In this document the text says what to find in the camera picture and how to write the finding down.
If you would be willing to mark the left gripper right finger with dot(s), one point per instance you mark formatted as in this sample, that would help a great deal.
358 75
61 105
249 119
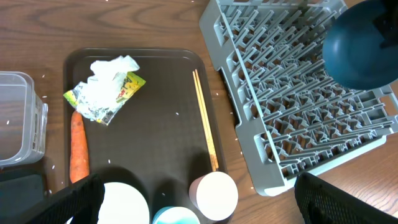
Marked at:
323 203

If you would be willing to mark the black waste bin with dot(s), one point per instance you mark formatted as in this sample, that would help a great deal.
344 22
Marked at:
20 190

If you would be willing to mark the yellow green snack wrapper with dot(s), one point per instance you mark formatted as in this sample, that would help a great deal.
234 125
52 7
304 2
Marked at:
132 83

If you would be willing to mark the pink white cup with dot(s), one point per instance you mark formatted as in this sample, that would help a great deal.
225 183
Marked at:
215 195

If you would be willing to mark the dark brown serving tray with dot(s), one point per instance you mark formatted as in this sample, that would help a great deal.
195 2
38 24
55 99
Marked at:
155 142

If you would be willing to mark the grey dishwasher rack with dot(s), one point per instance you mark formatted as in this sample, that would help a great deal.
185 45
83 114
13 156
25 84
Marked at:
292 116

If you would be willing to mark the light blue rice bowl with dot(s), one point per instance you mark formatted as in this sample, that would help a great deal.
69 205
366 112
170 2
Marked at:
123 204

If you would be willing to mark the orange carrot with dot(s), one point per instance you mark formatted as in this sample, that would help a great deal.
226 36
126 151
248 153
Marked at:
79 156

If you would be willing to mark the small blue cup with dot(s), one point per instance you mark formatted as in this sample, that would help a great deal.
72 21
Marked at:
175 215

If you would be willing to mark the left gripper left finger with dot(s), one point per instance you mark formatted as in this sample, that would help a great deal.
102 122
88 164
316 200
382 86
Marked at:
78 203

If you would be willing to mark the dark blue plate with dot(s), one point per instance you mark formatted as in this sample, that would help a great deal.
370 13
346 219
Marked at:
352 53

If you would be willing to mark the clear plastic bin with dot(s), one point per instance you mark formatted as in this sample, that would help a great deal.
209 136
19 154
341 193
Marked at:
23 120

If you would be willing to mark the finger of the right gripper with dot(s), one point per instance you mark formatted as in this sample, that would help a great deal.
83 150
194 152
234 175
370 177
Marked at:
386 24

